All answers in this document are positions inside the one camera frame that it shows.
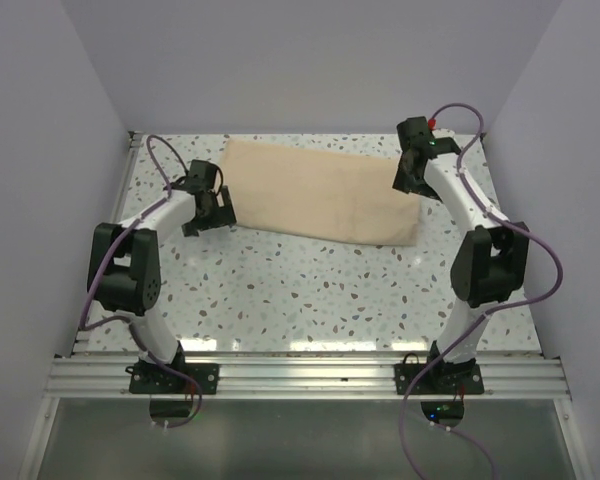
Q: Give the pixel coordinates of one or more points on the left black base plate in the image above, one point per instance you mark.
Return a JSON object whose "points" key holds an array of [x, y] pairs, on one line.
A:
{"points": [[150, 379]]}

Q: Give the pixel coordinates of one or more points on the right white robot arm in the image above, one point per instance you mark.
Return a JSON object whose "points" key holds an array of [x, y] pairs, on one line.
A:
{"points": [[491, 260]]}

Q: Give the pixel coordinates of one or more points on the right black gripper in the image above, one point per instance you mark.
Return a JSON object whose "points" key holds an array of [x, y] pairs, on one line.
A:
{"points": [[405, 184]]}

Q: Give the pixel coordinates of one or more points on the left side aluminium rail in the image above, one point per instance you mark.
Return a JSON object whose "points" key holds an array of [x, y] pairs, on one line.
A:
{"points": [[135, 138]]}

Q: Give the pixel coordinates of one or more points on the aluminium mounting rail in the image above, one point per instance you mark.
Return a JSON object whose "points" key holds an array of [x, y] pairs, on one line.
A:
{"points": [[311, 376]]}

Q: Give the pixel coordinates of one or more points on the beige cloth wrap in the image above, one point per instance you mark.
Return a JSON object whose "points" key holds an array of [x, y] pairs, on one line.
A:
{"points": [[339, 197]]}

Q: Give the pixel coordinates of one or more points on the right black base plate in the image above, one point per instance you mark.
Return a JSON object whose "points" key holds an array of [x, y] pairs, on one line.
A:
{"points": [[445, 378]]}

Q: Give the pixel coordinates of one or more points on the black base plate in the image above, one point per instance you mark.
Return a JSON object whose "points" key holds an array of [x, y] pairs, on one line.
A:
{"points": [[445, 378], [150, 379]]}

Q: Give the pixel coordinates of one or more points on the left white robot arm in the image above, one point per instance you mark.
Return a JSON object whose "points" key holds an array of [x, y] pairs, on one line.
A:
{"points": [[124, 276]]}

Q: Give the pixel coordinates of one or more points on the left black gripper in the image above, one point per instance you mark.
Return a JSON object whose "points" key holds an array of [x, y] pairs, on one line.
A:
{"points": [[223, 216]]}

